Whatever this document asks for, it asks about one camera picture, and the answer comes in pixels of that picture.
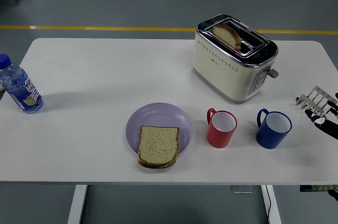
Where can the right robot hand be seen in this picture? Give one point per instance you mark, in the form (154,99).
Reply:
(320,126)

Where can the blue enamel cup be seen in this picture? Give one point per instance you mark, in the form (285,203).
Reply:
(269,139)

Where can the red enamel cup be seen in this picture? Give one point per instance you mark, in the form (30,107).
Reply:
(219,139)

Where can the rounded bread slice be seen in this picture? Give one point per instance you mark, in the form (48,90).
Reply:
(225,35)

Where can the square bread slice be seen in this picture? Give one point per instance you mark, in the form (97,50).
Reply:
(158,144)

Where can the silver metal toast rack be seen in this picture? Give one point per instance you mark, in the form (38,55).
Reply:
(315,94)

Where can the black table control panel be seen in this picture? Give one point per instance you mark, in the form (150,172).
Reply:
(315,188)

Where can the white table leg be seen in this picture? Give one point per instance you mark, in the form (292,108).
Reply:
(77,205)
(274,208)

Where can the cream and chrome toaster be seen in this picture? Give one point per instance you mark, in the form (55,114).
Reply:
(219,76)

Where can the purple round plate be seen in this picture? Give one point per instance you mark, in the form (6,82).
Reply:
(158,115)

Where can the yellow floor tape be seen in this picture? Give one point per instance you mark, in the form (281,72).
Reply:
(105,27)

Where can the blue-capped drink bottle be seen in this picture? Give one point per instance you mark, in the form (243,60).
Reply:
(23,92)

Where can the grey under-table bracket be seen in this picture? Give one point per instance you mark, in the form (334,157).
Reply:
(241,189)

